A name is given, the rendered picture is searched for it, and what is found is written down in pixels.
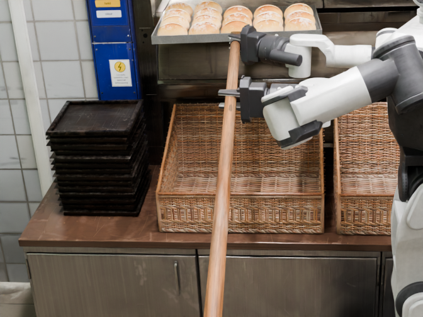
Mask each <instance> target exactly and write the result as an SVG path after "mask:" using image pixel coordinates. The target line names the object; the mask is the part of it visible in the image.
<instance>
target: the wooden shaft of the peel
mask: <svg viewBox="0 0 423 317"><path fill-rule="evenodd" d="M239 55H240V43H239V42H238V41H233V42H232V43H231V44H230V55H229V62H228V74H227V87H226V89H237V83H238V73H239ZM236 102H237V97H236V96H225V106H224V113H223V125H222V137H221V144H220V157H219V164H218V176H217V188H216V195H215V207H214V214H213V227H212V234H211V246H210V258H209V265H208V277H207V285H206V297H205V309H204V316H203V317H222V309H223V291H224V281H225V263H226V253H227V234H228V216H229V206H230V187H231V177H232V159H233V149H234V130H235V112H236Z"/></svg>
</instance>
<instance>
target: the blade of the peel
mask: <svg viewBox="0 0 423 317"><path fill-rule="evenodd" d="M308 6H310V7H311V9H312V11H313V17H314V18H315V27H316V30H295V31H285V26H286V25H285V17H284V13H285V11H286V9H287V8H288V7H289V6H277V7H278V8H279V9H280V10H281V11H282V13H283V31H262V32H263V33H266V34H267V35H268V34H270V35H275V34H277V35H278V36H283V37H287V38H290V37H291V36H292V35H295V34H313V35H322V27H321V24H320V20H319V16H318V13H317V9H316V7H315V5H308ZM257 8H258V7H255V8H248V9H249V10H250V11H251V13H252V20H251V21H252V26H254V25H253V21H254V13H255V11H256V9H257ZM227 9H228V8H224V9H222V14H221V15H222V20H221V27H220V29H219V31H220V33H212V34H195V35H189V30H188V31H187V32H188V34H187V35H162V36H157V32H158V30H159V28H160V26H161V22H162V17H163V15H164V13H165V11H164V12H163V14H162V16H161V18H160V20H159V22H158V24H157V26H156V28H155V30H154V32H153V34H152V36H151V40H152V45H153V44H171V43H205V42H229V41H230V38H229V37H228V35H229V34H230V33H221V29H222V23H223V20H224V18H223V15H224V13H225V11H226V10H227ZM194 15H195V14H194V9H193V14H192V16H191V21H190V23H189V29H190V28H191V27H192V22H193V20H194V19H193V18H194Z"/></svg>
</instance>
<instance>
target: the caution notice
mask: <svg viewBox="0 0 423 317"><path fill-rule="evenodd" d="M109 61H110V71H111V81H112V87H117V86H132V80H131V73H130V62H129V60H109Z"/></svg>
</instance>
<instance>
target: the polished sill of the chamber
mask: <svg viewBox="0 0 423 317"><path fill-rule="evenodd" d="M419 8H420V6H388V7H361V8H316V9H317V13H318V16H319V20H320V24H323V23H381V22H409V21H410V20H411V19H413V18H414V17H416V16H417V9H419ZM162 14H163V12H155V14H154V15H153V17H152V18H153V26H154V27H156V26H157V24H158V22H159V20H160V18H161V16H162Z"/></svg>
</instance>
